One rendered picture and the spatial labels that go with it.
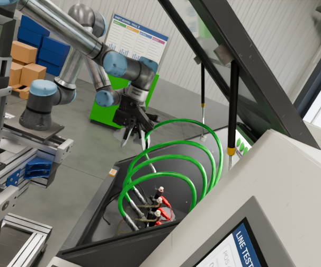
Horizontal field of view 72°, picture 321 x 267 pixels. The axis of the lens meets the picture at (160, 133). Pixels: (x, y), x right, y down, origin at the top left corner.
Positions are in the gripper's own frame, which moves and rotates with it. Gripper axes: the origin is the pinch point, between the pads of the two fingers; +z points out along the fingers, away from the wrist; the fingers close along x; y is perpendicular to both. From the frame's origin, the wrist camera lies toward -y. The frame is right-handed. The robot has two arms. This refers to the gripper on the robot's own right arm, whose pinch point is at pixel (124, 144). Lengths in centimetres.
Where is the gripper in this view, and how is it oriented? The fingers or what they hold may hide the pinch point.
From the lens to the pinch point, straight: 93.4
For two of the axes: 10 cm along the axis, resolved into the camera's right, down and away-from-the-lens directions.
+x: -0.8, 2.9, -9.5
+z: -3.7, 8.8, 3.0
